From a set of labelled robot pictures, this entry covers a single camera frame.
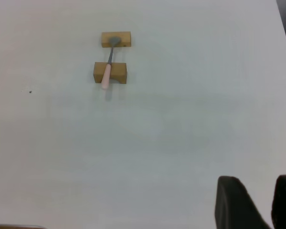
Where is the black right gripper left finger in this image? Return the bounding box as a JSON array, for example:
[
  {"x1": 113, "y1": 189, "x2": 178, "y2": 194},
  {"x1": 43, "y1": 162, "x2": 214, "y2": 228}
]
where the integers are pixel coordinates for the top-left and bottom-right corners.
[{"x1": 214, "y1": 176, "x2": 273, "y2": 229}]

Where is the pink handled metal spoon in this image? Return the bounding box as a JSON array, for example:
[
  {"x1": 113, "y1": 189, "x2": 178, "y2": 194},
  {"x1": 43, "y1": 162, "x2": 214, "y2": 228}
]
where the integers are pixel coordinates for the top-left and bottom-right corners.
[{"x1": 100, "y1": 36, "x2": 122, "y2": 90}]

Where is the arched wooden block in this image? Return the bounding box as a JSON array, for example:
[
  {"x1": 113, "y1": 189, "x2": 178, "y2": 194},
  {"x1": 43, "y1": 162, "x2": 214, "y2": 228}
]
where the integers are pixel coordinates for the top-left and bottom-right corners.
[{"x1": 93, "y1": 62, "x2": 128, "y2": 85}]

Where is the flat rectangular wooden block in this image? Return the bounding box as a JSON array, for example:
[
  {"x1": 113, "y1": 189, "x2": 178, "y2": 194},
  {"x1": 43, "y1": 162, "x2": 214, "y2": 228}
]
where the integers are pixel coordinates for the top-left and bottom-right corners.
[{"x1": 101, "y1": 31, "x2": 133, "y2": 49}]

